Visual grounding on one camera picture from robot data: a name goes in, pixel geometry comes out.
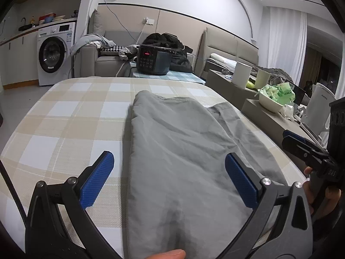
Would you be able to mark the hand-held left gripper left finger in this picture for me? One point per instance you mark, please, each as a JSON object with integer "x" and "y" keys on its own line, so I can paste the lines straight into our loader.
{"x": 98, "y": 178}

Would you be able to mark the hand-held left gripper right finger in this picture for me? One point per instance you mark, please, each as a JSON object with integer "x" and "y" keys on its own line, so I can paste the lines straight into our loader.
{"x": 241, "y": 180}

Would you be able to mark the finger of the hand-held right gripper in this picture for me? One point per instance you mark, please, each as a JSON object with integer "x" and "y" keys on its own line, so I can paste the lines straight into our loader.
{"x": 292, "y": 133}
{"x": 296, "y": 147}

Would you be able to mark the dark grey shorts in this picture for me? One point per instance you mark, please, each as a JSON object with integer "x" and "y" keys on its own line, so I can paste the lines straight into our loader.
{"x": 178, "y": 153}

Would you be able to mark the person's right hand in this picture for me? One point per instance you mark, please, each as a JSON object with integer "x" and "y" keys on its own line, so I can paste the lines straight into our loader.
{"x": 333, "y": 198}

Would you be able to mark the person's left hand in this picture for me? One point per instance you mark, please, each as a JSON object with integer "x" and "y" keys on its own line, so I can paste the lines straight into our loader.
{"x": 167, "y": 255}

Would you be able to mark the crumpled white tissue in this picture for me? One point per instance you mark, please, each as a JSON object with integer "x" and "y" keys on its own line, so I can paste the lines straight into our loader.
{"x": 287, "y": 113}

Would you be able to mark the grey side counter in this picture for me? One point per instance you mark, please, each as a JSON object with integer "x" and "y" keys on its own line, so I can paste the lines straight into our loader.
{"x": 269, "y": 124}

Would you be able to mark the white kettle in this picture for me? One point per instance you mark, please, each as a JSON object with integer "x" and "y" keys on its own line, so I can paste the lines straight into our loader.
{"x": 319, "y": 105}

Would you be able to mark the black flat device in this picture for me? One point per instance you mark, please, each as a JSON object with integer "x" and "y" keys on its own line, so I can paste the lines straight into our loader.
{"x": 299, "y": 94}

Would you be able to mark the green tissue packet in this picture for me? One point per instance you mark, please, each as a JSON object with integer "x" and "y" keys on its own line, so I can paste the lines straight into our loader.
{"x": 280, "y": 93}

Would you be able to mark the grey bed blanket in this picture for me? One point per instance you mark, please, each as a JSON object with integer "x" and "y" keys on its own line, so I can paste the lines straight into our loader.
{"x": 277, "y": 75}

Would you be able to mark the cream cup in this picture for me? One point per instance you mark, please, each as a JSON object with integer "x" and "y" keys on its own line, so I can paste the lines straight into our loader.
{"x": 262, "y": 79}

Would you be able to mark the white cylindrical cup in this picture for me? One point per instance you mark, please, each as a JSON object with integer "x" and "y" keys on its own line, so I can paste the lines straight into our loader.
{"x": 242, "y": 74}

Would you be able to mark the grey bedside cabinet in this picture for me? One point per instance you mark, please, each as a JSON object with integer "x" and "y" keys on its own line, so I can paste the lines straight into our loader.
{"x": 221, "y": 81}

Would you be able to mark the white curtain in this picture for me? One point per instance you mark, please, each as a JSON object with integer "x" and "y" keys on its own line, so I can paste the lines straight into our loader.
{"x": 288, "y": 40}

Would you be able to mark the white bed pillow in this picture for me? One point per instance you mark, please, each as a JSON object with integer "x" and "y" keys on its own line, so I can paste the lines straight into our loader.
{"x": 222, "y": 58}

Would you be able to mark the beige bed headboard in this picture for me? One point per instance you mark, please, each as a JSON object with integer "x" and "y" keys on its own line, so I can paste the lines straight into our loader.
{"x": 226, "y": 43}

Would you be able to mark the grey sofa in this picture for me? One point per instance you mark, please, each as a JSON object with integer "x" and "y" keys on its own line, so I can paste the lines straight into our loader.
{"x": 107, "y": 64}

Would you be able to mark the blue checked small table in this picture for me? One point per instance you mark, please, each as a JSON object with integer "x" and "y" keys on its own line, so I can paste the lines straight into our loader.
{"x": 183, "y": 77}

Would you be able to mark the white washing machine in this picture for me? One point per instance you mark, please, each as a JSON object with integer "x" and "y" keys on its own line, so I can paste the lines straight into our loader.
{"x": 54, "y": 56}

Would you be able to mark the houndstooth cushion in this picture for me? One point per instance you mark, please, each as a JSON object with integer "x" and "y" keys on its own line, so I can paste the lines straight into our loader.
{"x": 111, "y": 49}

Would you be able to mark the black rice cooker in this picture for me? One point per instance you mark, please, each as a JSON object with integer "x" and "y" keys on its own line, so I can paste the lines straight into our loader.
{"x": 159, "y": 62}

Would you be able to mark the light grey blanket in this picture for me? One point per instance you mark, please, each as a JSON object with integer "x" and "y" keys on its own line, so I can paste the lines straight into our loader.
{"x": 89, "y": 41}

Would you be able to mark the kitchen counter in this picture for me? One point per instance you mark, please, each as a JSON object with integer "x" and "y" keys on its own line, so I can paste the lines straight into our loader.
{"x": 16, "y": 59}

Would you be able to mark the grey sofa pillow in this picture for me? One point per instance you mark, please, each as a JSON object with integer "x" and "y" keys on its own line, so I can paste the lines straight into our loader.
{"x": 95, "y": 24}

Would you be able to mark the white wall socket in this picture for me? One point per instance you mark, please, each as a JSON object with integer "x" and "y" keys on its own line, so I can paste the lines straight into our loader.
{"x": 148, "y": 21}

